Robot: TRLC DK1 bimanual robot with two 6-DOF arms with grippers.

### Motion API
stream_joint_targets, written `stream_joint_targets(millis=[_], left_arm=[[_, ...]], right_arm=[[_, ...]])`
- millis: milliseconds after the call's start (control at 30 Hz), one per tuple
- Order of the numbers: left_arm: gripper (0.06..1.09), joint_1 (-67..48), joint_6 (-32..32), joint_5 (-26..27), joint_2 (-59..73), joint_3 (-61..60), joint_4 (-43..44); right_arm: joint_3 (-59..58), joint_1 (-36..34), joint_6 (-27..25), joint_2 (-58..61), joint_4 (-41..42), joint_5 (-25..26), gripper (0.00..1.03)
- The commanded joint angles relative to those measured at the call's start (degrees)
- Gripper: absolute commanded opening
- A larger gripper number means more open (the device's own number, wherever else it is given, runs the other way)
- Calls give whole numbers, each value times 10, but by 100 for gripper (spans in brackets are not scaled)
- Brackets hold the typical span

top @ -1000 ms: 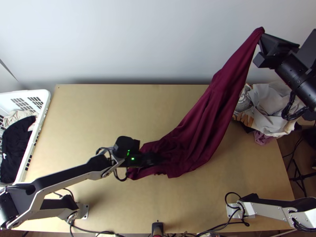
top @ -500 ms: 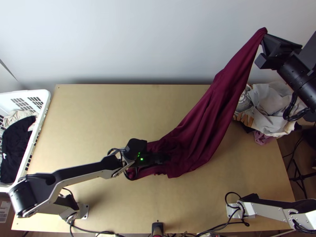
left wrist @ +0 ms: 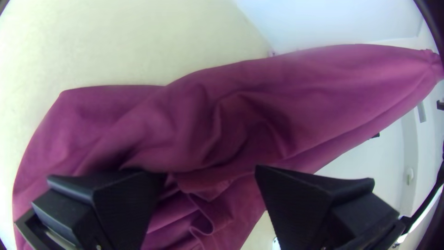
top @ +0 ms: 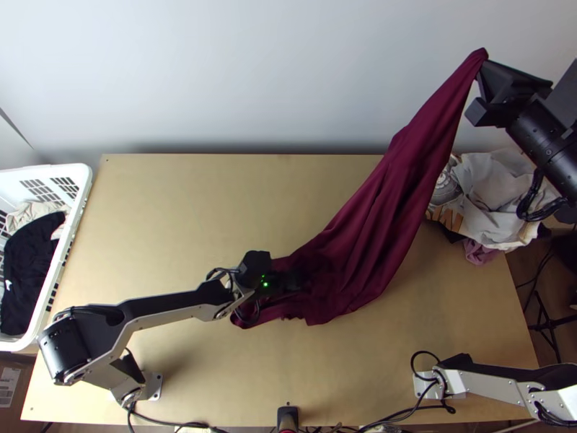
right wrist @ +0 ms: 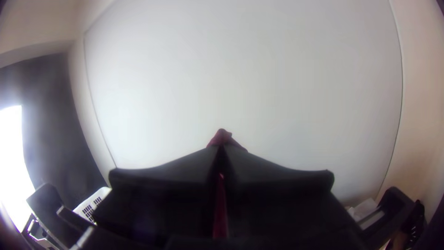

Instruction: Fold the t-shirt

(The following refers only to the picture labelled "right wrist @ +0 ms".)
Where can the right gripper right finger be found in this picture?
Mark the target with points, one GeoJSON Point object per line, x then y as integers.
{"type": "Point", "coordinates": [277, 194]}

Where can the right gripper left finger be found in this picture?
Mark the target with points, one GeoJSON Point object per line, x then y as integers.
{"type": "Point", "coordinates": [163, 187]}

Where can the maroon t-shirt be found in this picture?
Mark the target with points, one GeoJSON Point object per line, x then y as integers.
{"type": "Point", "coordinates": [222, 137]}

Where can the white laundry basket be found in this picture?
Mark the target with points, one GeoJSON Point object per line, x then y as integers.
{"type": "Point", "coordinates": [93, 201]}

